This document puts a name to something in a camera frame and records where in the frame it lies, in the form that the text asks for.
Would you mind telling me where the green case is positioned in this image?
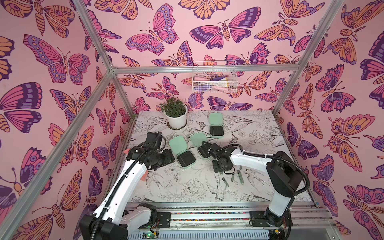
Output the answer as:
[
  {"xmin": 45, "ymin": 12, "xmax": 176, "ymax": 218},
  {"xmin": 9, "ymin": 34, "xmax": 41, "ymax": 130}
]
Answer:
[
  {"xmin": 190, "ymin": 133, "xmax": 211, "ymax": 159},
  {"xmin": 169, "ymin": 136, "xmax": 196, "ymax": 169},
  {"xmin": 209, "ymin": 113, "xmax": 224, "ymax": 138}
]

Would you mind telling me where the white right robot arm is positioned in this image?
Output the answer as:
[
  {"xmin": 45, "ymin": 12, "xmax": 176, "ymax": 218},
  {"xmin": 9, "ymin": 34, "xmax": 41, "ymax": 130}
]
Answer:
[{"xmin": 202, "ymin": 142, "xmax": 310, "ymax": 227}]

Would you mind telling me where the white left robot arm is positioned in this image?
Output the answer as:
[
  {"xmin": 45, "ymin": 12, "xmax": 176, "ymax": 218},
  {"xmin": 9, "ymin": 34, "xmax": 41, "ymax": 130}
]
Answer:
[{"xmin": 78, "ymin": 132, "xmax": 175, "ymax": 240}]

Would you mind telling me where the green nail clipper long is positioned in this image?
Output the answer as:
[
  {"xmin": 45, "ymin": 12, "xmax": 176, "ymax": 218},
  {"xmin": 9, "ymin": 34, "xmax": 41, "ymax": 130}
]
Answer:
[{"xmin": 237, "ymin": 170, "xmax": 245, "ymax": 185}]

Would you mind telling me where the pink plastic toy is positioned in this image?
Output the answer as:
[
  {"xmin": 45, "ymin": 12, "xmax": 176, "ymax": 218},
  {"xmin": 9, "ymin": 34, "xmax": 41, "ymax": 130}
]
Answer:
[{"xmin": 124, "ymin": 148, "xmax": 149, "ymax": 182}]

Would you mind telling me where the potted green plant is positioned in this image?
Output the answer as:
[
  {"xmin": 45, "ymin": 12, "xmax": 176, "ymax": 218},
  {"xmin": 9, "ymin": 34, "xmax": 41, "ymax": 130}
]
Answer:
[{"xmin": 160, "ymin": 97, "xmax": 188, "ymax": 130}]

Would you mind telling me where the white wire wall basket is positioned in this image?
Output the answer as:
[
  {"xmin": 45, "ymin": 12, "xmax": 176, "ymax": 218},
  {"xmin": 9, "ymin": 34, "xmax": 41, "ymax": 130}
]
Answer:
[{"xmin": 191, "ymin": 64, "xmax": 239, "ymax": 94}]

